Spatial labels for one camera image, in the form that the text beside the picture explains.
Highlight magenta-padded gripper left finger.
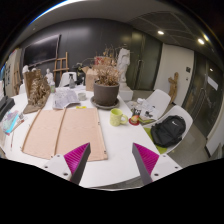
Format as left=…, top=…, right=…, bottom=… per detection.
left=42, top=142, right=92, bottom=186

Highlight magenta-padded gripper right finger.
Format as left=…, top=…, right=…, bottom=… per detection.
left=131, top=142, right=183, bottom=186

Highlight white pedestal block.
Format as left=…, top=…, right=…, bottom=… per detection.
left=118, top=83, right=134, bottom=102

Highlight large white statue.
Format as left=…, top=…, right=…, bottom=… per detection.
left=116, top=48, right=132, bottom=88

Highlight black backpack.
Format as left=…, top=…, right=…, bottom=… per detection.
left=150, top=115, right=187, bottom=148

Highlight flat round red coaster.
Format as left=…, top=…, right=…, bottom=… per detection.
left=128, top=114, right=141, bottom=127

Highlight clear spray bottle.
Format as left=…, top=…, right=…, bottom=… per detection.
left=68, top=73, right=77, bottom=89

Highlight black boxes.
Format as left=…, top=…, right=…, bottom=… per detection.
left=0, top=96, right=16, bottom=121

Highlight wooden easel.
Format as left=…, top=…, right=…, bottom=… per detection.
left=53, top=51, right=70, bottom=81

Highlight dark pot with dried plant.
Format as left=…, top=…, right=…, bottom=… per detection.
left=89, top=46, right=122, bottom=108

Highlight dark wall screen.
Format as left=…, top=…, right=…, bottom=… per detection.
left=22, top=34, right=62, bottom=67

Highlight yellow-green mug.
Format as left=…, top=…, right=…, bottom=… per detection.
left=109, top=108, right=129, bottom=127

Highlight wooden figure sculpture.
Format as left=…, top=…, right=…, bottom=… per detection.
left=167, top=72, right=180, bottom=103

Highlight colourful book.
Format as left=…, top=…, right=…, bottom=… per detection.
left=0, top=110, right=26, bottom=134

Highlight white chair with green cushion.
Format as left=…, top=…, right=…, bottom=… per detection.
left=143, top=104, right=194, bottom=156

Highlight brown cardboard box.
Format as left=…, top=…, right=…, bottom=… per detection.
left=84, top=67, right=100, bottom=93

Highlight clear white-capped drink bottle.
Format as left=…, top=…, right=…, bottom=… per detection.
left=130, top=97, right=146, bottom=125

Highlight printed paper sheet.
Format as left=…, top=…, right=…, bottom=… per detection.
left=52, top=87, right=81, bottom=110

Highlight papers on chair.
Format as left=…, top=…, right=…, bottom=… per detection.
left=133, top=98, right=159, bottom=123

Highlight white plastic chair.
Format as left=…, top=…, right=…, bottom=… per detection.
left=59, top=71, right=78, bottom=88
left=133, top=88, right=172, bottom=124

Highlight large pink board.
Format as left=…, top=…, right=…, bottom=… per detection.
left=21, top=107, right=109, bottom=163

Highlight small white figurine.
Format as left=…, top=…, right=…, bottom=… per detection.
left=44, top=68, right=55, bottom=86

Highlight small white cup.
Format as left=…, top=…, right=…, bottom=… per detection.
left=77, top=92, right=88, bottom=102

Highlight dark double door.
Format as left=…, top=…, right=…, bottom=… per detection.
left=128, top=31, right=164, bottom=92

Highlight grey plant saucer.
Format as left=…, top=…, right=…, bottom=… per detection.
left=89, top=96, right=121, bottom=111

